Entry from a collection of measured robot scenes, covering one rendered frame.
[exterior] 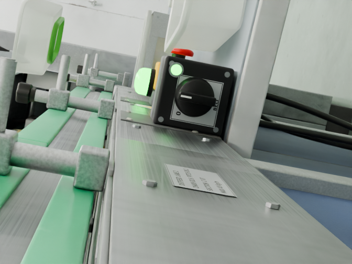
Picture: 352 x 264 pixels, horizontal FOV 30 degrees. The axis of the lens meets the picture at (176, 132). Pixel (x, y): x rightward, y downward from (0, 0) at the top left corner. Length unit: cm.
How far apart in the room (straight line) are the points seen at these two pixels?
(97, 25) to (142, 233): 482
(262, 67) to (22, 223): 46
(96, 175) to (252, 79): 36
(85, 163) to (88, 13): 468
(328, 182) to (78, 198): 30
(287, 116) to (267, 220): 206
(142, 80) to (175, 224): 74
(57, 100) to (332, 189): 41
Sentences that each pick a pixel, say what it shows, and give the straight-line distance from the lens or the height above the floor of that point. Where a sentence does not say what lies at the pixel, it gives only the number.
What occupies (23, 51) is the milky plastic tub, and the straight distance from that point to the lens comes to 154.
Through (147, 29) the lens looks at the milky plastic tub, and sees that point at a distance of 152.
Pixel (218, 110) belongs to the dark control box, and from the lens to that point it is 75.
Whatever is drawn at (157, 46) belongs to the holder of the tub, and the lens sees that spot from 152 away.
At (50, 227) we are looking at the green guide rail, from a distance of 33.
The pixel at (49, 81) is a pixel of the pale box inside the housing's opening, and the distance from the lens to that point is 244.
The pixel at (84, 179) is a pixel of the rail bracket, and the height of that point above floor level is 89.
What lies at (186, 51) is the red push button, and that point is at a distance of 104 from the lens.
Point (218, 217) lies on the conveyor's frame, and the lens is 34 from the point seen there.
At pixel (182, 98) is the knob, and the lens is 71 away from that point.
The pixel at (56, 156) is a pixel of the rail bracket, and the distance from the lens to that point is 43.
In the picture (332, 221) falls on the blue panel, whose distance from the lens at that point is 51.
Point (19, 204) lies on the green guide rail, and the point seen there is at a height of 93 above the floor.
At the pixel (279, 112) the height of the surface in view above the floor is 28.
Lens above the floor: 89
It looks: 6 degrees down
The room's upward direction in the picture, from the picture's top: 79 degrees counter-clockwise
